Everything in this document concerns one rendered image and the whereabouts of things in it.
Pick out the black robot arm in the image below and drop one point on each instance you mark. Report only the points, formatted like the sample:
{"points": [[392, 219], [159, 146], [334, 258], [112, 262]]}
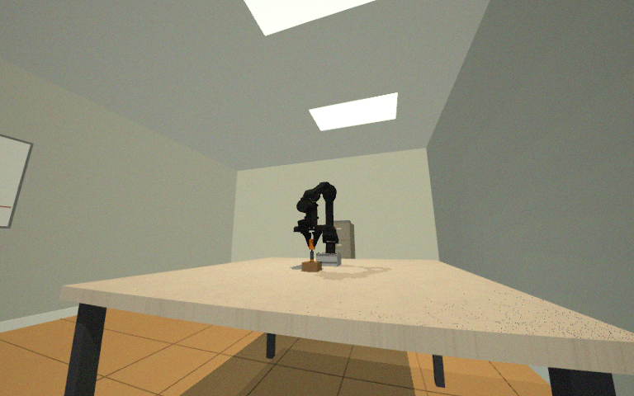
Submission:
{"points": [[308, 205]]}

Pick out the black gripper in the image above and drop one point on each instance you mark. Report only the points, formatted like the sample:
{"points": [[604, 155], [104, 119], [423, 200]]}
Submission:
{"points": [[317, 230]]}

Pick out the tan wooden block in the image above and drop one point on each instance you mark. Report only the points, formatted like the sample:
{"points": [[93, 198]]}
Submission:
{"points": [[311, 266]]}

